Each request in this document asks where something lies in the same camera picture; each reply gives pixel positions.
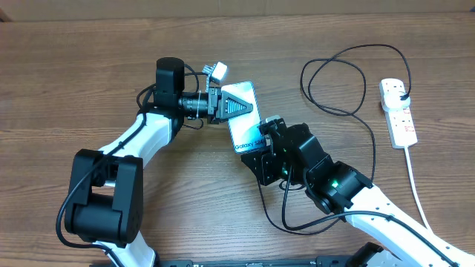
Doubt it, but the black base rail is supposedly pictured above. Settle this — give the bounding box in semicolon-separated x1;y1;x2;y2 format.
151;243;402;267

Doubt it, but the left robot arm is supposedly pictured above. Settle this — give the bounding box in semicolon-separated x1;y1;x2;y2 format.
55;57;255;266

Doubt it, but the black USB charging cable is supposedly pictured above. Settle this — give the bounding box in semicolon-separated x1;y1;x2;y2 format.
255;43;413;237

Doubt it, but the Samsung Galaxy smartphone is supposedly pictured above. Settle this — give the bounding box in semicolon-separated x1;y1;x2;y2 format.
222;81;266;154

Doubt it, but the white charger plug adapter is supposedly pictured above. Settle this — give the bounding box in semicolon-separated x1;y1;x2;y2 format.
381;91;410;112

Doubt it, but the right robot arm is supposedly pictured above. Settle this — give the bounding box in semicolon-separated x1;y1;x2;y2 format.
241;118;474;266

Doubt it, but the white power strip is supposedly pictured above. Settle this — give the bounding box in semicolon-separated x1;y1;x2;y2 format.
379;77;419;149

